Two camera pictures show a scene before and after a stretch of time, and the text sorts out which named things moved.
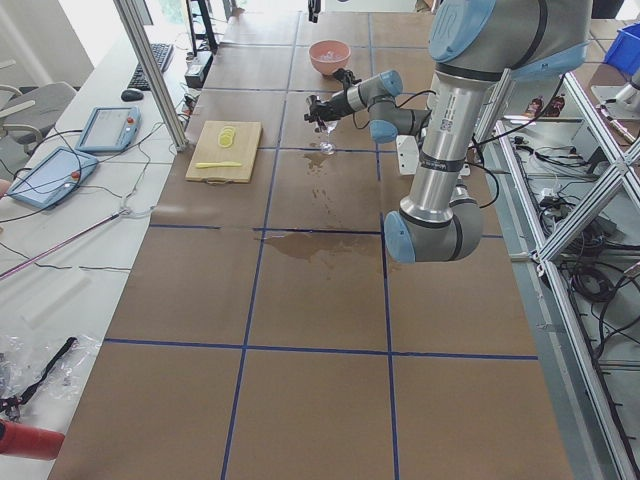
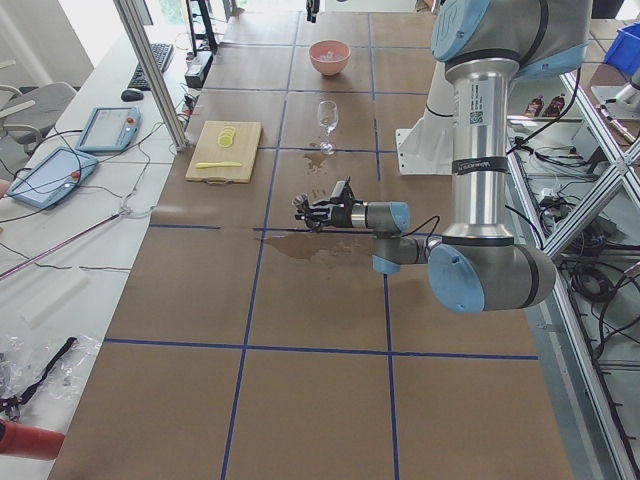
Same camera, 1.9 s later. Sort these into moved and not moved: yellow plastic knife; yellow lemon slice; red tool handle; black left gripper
Moved: black left gripper
Not moved: yellow lemon slice; yellow plastic knife; red tool handle
